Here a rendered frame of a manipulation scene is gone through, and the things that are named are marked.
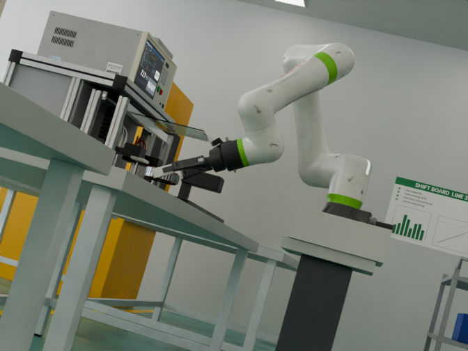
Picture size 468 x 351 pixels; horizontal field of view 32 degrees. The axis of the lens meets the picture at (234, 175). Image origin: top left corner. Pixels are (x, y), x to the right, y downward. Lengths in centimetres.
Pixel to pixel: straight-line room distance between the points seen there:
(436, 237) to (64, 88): 576
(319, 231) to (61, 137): 155
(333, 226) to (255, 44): 600
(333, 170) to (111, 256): 390
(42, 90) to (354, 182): 113
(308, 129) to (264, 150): 46
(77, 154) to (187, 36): 743
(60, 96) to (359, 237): 112
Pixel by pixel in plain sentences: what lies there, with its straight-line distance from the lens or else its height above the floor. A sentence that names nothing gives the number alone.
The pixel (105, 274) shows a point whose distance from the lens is 661.
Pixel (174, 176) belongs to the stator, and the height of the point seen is 82.
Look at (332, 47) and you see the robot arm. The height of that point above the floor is 140.
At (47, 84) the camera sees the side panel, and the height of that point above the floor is 102.
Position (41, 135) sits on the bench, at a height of 71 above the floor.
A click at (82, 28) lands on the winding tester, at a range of 307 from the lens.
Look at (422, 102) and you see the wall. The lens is 837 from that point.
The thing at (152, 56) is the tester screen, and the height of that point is 126.
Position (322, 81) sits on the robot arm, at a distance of 271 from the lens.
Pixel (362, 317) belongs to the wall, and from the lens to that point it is 811.
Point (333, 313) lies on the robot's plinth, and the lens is 282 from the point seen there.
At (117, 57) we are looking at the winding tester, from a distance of 299.
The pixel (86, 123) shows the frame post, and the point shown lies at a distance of 283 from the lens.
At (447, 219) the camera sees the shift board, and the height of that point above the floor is 161.
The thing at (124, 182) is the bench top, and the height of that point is 72.
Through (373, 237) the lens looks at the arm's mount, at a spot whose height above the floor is 82.
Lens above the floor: 60
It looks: 6 degrees up
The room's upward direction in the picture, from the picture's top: 16 degrees clockwise
